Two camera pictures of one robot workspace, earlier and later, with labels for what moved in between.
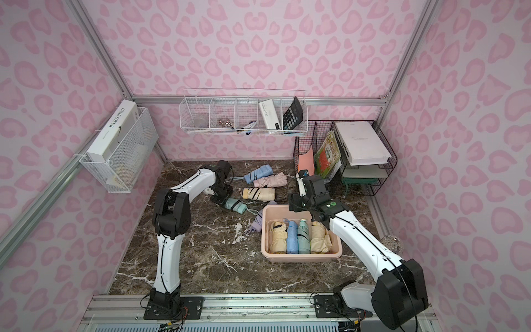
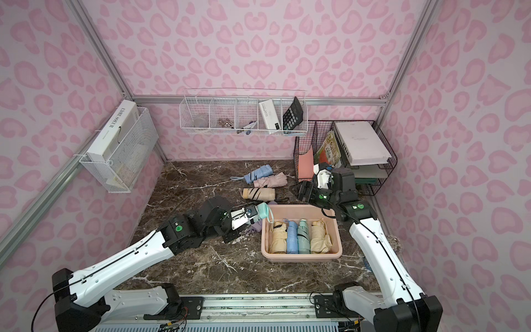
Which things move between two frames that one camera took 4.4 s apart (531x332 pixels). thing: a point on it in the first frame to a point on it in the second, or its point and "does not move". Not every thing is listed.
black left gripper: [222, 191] to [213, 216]
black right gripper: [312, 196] to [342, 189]
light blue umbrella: [292, 237] does not move
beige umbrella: [279, 237] does not move
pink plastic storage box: [289, 236] does not move
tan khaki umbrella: [320, 241] does not move
